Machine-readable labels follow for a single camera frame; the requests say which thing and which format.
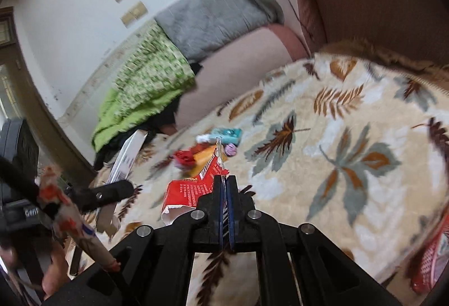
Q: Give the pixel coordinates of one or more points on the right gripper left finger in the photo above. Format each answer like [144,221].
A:
[198,231]

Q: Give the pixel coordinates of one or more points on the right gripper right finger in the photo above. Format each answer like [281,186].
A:
[284,268]

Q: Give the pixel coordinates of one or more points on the red snack bag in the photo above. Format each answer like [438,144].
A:
[183,195]

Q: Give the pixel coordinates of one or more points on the red candy wrapper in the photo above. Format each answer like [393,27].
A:
[184,159]

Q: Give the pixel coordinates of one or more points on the orange small box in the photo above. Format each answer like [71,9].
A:
[201,162]

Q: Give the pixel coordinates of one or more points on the small purple wrapper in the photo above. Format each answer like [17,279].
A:
[230,150]

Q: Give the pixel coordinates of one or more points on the teal wrapper packet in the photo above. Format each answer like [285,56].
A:
[225,135]

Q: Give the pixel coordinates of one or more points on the red mesh trash basket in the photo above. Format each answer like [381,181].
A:
[433,260]

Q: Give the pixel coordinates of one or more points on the white paper booklet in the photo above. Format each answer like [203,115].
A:
[106,221]

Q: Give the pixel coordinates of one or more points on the leaf pattern plush blanket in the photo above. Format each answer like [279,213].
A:
[358,150]

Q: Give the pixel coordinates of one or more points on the pink bolster pillow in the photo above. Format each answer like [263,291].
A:
[236,68]

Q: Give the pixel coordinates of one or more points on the green patterned quilt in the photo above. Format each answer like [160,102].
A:
[153,76]

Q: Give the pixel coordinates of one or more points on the grey quilted pillow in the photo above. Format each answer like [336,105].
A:
[198,28]

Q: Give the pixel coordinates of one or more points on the beige wall switch plate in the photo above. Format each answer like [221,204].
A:
[134,14]

